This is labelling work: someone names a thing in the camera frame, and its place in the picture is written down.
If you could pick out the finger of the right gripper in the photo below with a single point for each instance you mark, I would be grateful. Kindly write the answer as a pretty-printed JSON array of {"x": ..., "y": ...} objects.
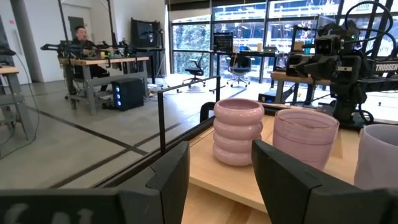
[
  {"x": 295, "y": 65},
  {"x": 323, "y": 67}
]

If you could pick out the smooth pink glass mug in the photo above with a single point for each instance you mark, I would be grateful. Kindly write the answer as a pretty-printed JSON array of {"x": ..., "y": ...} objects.
[{"x": 306, "y": 137}]

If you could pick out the black office chair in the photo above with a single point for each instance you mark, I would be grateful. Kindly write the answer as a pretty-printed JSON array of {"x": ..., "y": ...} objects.
[
  {"x": 238, "y": 67},
  {"x": 195, "y": 71}
]

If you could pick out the person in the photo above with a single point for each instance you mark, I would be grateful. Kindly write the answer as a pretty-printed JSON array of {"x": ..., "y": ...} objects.
[{"x": 81, "y": 32}]

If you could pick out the large black screen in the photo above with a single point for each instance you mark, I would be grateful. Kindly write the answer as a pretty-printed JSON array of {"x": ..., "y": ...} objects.
[{"x": 146, "y": 32}]

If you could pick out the wooden table metal legs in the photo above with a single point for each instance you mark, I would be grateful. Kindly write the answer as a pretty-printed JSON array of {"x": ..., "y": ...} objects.
[{"x": 280, "y": 76}]

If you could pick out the small black monitor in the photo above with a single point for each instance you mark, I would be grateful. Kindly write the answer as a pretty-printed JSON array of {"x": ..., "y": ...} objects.
[{"x": 223, "y": 42}]

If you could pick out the tall frosted cup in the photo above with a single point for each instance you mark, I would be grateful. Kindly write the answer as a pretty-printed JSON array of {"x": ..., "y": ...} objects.
[{"x": 377, "y": 155}]

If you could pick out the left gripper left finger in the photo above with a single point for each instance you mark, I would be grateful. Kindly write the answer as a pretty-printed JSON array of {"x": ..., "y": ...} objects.
[{"x": 168, "y": 193}]

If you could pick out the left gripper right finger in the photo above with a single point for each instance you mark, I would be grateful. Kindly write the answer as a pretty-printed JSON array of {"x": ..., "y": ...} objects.
[{"x": 281, "y": 189}]

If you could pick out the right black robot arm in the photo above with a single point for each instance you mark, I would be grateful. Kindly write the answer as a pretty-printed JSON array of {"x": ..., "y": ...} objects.
[{"x": 385, "y": 73}]

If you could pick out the grey laptop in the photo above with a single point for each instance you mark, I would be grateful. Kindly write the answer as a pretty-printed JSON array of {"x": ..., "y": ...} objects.
[{"x": 270, "y": 49}]

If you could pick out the black computer tower blue lights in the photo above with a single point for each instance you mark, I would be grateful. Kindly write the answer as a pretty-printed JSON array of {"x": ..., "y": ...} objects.
[{"x": 130, "y": 95}]

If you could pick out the wooden workbench grey legs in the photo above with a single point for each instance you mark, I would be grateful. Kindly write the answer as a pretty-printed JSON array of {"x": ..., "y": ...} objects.
[{"x": 109, "y": 60}]

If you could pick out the beige box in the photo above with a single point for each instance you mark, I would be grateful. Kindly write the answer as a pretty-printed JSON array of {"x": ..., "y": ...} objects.
[{"x": 298, "y": 46}]

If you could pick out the long dark desk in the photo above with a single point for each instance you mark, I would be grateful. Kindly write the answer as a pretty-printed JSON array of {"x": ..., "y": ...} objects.
[{"x": 248, "y": 53}]

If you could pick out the grey-legged wooden side table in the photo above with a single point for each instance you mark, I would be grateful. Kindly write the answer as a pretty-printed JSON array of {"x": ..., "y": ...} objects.
[{"x": 15, "y": 99}]

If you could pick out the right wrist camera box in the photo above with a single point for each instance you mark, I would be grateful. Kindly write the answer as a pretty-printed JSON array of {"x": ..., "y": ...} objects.
[{"x": 326, "y": 45}]

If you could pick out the small black box device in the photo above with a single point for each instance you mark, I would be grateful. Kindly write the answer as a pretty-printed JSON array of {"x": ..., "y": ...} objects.
[{"x": 267, "y": 98}]

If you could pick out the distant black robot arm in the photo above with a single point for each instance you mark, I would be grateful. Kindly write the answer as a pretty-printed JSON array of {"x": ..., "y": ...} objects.
[
  {"x": 62, "y": 47},
  {"x": 126, "y": 48}
]

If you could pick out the ribbed pink mug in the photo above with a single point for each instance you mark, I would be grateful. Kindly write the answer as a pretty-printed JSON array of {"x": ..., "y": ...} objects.
[{"x": 237, "y": 130}]

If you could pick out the yellow cup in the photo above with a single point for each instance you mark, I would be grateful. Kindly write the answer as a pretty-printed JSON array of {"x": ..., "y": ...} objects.
[{"x": 259, "y": 47}]

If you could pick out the wooden shelf with black frame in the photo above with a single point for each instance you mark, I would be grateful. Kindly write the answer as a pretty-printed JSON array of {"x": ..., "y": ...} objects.
[{"x": 224, "y": 180}]

